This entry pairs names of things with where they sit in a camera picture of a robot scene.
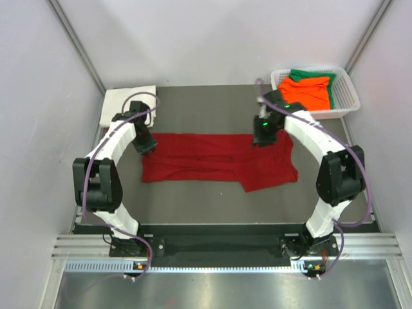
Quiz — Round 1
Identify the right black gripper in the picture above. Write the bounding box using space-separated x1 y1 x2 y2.
250 115 281 149

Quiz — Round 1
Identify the dark red t shirt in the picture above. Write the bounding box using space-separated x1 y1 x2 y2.
141 131 299 192

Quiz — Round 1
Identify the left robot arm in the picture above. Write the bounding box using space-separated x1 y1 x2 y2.
72 101 157 256

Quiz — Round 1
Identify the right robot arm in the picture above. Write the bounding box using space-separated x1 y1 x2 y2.
252 90 366 260

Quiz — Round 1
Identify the folded white t shirt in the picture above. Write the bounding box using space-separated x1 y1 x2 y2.
99 85 156 128

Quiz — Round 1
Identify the orange t shirt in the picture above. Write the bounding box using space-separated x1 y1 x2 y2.
277 76 330 111

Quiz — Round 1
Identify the green t shirt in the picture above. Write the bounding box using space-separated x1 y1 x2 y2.
288 69 335 109

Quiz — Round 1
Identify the white plastic basket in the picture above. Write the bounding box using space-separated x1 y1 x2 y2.
270 66 361 120

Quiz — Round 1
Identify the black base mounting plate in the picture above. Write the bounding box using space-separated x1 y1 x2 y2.
110 223 338 267

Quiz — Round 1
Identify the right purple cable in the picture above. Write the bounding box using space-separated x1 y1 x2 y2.
254 77 373 279

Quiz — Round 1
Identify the purple cable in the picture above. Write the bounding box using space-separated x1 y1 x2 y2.
254 77 373 279
80 91 161 281

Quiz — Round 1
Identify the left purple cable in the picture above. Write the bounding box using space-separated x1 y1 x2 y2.
80 91 161 281

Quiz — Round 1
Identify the aluminium frame rail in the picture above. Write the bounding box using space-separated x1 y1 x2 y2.
51 233 402 259

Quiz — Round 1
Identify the grey slotted cable duct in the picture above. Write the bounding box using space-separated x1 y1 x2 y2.
64 259 324 274

